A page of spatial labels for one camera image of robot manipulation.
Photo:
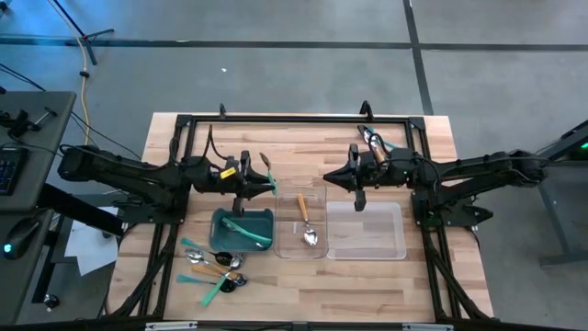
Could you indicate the clear plastic bin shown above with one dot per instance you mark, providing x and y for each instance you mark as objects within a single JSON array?
[{"x": 287, "y": 239}]

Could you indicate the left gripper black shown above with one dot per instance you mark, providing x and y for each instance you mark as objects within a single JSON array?
[{"x": 229, "y": 186}]

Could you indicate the black round knob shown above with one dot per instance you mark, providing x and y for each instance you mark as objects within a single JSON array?
[{"x": 51, "y": 301}]

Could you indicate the black aluminium table frame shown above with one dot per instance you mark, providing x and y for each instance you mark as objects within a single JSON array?
[{"x": 298, "y": 119}]

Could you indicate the black front crossbar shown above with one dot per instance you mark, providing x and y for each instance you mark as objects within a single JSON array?
[{"x": 367, "y": 328}]

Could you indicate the white paper sheets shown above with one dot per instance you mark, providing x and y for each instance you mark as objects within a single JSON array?
[{"x": 87, "y": 248}]

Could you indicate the yellow label tag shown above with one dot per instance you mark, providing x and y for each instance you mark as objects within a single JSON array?
[{"x": 228, "y": 173}]

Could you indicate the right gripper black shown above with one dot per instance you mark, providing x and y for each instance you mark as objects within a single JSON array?
[{"x": 395, "y": 172}]

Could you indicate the black floor beam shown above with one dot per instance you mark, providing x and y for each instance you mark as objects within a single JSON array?
[{"x": 78, "y": 212}]

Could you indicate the black table clamp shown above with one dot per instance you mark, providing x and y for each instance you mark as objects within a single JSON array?
[
  {"x": 366, "y": 109},
  {"x": 222, "y": 110}
]

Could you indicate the silver bracket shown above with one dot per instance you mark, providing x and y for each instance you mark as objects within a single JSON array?
[
  {"x": 171, "y": 326},
  {"x": 427, "y": 327}
]

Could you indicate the black computer mouse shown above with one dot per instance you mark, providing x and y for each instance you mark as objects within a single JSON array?
[{"x": 22, "y": 236}]

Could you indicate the teal plastic bin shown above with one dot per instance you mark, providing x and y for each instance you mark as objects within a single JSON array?
[{"x": 257, "y": 220}]

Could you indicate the grey desk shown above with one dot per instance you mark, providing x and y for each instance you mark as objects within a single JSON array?
[{"x": 46, "y": 138}]

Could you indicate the frosted white plastic bin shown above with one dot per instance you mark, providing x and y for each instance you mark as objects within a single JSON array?
[{"x": 367, "y": 230}]

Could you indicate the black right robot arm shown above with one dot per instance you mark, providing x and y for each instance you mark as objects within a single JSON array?
[{"x": 482, "y": 167}]

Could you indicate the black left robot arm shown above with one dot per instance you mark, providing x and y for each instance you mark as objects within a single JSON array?
[{"x": 138, "y": 174}]

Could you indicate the dark grey side table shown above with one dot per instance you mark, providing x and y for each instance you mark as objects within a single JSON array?
[{"x": 18, "y": 299}]

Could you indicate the black keyboard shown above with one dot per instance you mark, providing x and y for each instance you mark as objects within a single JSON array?
[{"x": 11, "y": 170}]

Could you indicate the black desk clamp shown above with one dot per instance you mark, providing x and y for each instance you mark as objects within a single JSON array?
[{"x": 19, "y": 124}]

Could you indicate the black tripod stand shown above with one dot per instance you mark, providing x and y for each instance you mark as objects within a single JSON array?
[{"x": 98, "y": 33}]

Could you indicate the dark grey cart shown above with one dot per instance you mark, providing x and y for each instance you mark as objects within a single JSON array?
[{"x": 565, "y": 193}]

